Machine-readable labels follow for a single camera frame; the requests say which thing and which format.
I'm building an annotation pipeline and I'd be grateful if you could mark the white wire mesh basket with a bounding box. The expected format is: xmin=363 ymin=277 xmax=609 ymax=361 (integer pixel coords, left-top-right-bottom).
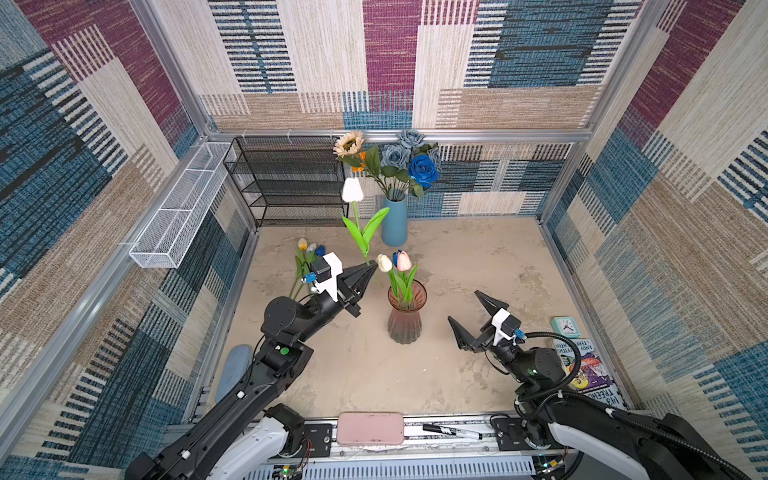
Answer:
xmin=129 ymin=142 xmax=230 ymax=269

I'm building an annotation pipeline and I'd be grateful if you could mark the cream white tulip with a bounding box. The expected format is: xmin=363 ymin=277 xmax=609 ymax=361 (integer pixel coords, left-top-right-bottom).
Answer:
xmin=376 ymin=254 xmax=403 ymax=301

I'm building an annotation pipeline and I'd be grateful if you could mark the yellow tulip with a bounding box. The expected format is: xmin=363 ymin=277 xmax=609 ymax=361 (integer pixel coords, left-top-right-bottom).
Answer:
xmin=289 ymin=238 xmax=309 ymax=299

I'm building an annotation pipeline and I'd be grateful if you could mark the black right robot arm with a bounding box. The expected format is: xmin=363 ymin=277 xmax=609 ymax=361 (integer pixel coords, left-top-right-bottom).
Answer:
xmin=448 ymin=291 xmax=747 ymax=479

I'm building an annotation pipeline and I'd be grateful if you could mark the orange marigold flower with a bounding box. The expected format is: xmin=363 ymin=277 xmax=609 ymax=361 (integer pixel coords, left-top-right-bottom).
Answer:
xmin=350 ymin=152 xmax=366 ymax=174

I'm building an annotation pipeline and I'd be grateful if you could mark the pink tulip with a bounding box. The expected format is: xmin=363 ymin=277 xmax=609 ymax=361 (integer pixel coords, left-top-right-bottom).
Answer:
xmin=396 ymin=250 xmax=418 ymax=305

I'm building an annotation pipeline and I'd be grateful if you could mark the black mesh shelf rack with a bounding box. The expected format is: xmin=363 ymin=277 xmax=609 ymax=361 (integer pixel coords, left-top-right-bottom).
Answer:
xmin=223 ymin=135 xmax=348 ymax=227

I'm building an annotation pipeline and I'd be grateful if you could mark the grey blue glasses case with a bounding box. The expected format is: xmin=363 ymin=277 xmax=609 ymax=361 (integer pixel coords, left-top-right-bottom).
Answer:
xmin=215 ymin=344 xmax=253 ymax=402

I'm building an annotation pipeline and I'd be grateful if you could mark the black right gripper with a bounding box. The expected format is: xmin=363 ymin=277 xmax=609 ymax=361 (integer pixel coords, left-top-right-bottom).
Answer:
xmin=448 ymin=290 xmax=529 ymax=383

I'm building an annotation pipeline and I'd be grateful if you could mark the pink case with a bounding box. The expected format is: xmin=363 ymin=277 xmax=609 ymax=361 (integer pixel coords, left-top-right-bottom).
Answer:
xmin=336 ymin=412 xmax=405 ymax=446

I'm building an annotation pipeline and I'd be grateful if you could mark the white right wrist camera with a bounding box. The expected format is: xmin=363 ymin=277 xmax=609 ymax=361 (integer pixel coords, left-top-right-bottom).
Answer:
xmin=491 ymin=308 xmax=526 ymax=346

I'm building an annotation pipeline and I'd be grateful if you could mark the black marker pen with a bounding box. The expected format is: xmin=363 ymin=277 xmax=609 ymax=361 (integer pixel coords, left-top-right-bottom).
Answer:
xmin=422 ymin=423 xmax=483 ymax=440

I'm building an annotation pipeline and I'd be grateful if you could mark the dark red glass vase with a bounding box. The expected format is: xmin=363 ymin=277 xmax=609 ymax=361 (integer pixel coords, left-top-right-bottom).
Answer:
xmin=387 ymin=280 xmax=427 ymax=344

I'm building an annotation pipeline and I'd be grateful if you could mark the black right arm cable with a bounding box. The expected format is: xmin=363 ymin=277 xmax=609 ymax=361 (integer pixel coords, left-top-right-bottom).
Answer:
xmin=485 ymin=331 xmax=739 ymax=480

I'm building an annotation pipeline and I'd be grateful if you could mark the blue rose bouquet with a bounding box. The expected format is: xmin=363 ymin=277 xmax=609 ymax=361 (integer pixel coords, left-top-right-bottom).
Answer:
xmin=377 ymin=130 xmax=440 ymax=199

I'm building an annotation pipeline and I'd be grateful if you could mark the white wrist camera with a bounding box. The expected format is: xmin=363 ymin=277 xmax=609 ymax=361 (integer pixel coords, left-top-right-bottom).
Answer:
xmin=302 ymin=252 xmax=343 ymax=302
xmin=491 ymin=308 xmax=526 ymax=346

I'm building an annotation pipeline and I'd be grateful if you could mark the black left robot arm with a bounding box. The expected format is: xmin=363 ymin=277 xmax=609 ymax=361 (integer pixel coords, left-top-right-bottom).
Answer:
xmin=125 ymin=254 xmax=377 ymax=479

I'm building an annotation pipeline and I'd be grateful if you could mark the small teal clock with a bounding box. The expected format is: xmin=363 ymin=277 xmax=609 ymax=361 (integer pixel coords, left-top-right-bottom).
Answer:
xmin=550 ymin=316 xmax=582 ymax=339

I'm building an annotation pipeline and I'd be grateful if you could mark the colourful book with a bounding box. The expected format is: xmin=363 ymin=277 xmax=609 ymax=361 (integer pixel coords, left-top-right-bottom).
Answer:
xmin=569 ymin=339 xmax=628 ymax=409

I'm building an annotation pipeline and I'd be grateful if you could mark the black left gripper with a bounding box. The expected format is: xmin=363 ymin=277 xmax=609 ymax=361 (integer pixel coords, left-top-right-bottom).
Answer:
xmin=294 ymin=264 xmax=373 ymax=348

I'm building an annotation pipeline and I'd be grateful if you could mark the cream sunflower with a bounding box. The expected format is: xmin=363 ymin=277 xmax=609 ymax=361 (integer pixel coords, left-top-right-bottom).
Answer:
xmin=333 ymin=131 xmax=389 ymax=195

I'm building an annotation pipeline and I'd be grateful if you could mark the light blue ceramic vase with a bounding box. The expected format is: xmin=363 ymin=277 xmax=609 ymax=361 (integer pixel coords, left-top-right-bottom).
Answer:
xmin=381 ymin=190 xmax=408 ymax=247

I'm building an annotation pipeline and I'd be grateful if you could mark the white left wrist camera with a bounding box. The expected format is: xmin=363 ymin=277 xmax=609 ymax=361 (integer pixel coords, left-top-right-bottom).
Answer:
xmin=302 ymin=252 xmax=343 ymax=302

